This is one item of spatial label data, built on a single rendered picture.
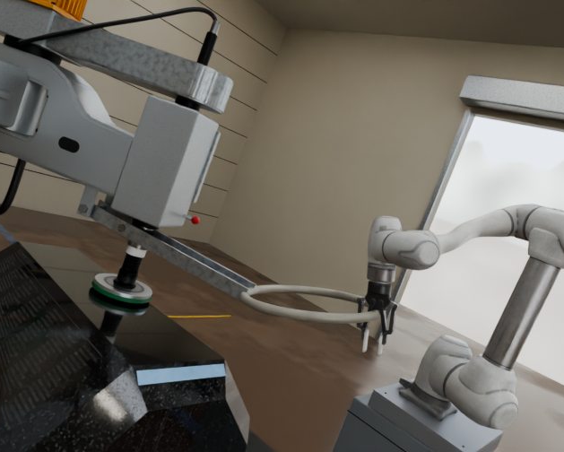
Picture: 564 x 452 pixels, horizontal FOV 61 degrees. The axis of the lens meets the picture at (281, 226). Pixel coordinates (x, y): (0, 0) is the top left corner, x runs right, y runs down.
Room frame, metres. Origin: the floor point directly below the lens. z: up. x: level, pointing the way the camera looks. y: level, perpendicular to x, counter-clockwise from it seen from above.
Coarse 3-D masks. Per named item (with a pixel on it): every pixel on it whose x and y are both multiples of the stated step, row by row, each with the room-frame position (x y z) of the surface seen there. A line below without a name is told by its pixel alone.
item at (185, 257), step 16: (80, 208) 1.68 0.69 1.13; (96, 208) 1.71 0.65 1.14; (112, 224) 1.70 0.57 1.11; (128, 224) 1.69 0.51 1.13; (144, 240) 1.67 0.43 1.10; (160, 240) 1.67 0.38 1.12; (176, 240) 1.78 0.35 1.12; (176, 256) 1.65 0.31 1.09; (192, 256) 1.76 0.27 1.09; (192, 272) 1.64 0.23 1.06; (208, 272) 1.63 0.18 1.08; (224, 272) 1.74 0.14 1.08; (224, 288) 1.62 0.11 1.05; (240, 288) 1.61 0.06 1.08
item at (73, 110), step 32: (32, 64) 1.73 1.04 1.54; (64, 96) 1.71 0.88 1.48; (96, 96) 1.87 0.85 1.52; (0, 128) 1.75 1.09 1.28; (64, 128) 1.70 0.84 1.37; (96, 128) 1.68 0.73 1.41; (32, 160) 1.71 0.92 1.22; (64, 160) 1.69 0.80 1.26; (96, 160) 1.68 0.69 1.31; (96, 192) 1.69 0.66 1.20
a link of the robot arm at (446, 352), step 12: (444, 336) 1.79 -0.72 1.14; (432, 348) 1.77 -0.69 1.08; (444, 348) 1.74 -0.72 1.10; (456, 348) 1.73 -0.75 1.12; (468, 348) 1.75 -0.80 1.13; (432, 360) 1.75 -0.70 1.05; (444, 360) 1.71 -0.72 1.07; (456, 360) 1.70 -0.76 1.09; (468, 360) 1.72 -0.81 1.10; (420, 372) 1.79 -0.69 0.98; (432, 372) 1.73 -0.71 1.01; (444, 372) 1.69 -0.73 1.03; (420, 384) 1.77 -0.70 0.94; (432, 384) 1.72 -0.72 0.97; (444, 396) 1.71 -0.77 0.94
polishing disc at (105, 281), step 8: (96, 280) 1.67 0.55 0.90; (104, 280) 1.70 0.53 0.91; (112, 280) 1.74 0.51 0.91; (136, 280) 1.84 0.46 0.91; (104, 288) 1.64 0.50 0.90; (112, 288) 1.65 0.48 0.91; (120, 288) 1.68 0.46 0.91; (136, 288) 1.75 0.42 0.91; (144, 288) 1.78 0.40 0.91; (128, 296) 1.65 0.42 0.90; (136, 296) 1.67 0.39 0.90; (144, 296) 1.70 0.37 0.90
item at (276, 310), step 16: (256, 288) 1.73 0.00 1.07; (272, 288) 1.80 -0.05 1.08; (288, 288) 1.83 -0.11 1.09; (304, 288) 1.85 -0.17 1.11; (320, 288) 1.86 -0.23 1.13; (256, 304) 1.46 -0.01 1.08; (368, 304) 1.69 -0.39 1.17; (304, 320) 1.40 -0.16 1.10; (320, 320) 1.39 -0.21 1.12; (336, 320) 1.40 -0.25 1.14; (352, 320) 1.42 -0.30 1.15; (368, 320) 1.46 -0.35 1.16
